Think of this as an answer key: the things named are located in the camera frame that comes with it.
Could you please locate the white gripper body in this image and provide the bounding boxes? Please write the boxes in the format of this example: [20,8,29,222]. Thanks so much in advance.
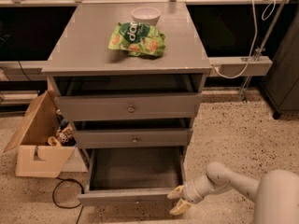
[182,175,215,203]

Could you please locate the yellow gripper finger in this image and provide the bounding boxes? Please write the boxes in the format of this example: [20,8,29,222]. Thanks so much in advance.
[170,199,192,216]
[167,185,183,200]

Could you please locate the grey bottom drawer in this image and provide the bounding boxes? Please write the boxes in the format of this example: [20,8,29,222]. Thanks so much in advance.
[78,147,186,206]

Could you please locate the grey drawer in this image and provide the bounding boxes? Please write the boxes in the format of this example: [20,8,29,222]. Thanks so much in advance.
[74,118,192,148]
[78,147,186,206]
[55,75,201,121]

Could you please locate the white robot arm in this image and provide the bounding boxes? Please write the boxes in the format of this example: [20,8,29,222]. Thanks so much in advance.
[167,161,299,224]

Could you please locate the grey wooden drawer cabinet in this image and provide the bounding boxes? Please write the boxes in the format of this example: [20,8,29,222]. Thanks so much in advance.
[41,2,213,161]

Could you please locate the grey middle drawer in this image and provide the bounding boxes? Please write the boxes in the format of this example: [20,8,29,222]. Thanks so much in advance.
[74,118,192,148]

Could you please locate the grey top drawer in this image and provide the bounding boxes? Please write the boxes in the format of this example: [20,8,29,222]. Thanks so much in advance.
[55,75,201,121]

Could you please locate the items inside cardboard box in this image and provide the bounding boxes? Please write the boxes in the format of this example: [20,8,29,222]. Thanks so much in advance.
[48,109,77,147]

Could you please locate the dark grey side cabinet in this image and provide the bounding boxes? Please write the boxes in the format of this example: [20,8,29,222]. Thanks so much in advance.
[261,15,299,119]

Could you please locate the open cardboard box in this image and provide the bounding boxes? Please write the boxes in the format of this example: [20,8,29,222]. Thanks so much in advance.
[4,91,78,178]

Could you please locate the metal diagonal pole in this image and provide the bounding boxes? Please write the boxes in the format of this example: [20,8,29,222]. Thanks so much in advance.
[236,0,288,103]

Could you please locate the green chip bag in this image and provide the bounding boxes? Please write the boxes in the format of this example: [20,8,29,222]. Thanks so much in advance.
[108,21,165,57]

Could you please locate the white ceramic bowl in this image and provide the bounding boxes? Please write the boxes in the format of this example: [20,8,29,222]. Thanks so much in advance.
[131,7,161,25]

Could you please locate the black floor cable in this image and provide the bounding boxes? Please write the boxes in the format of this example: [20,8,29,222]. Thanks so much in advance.
[51,177,86,224]

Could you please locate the grey wall rail shelf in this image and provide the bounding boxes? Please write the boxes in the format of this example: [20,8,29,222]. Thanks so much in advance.
[209,56,272,78]

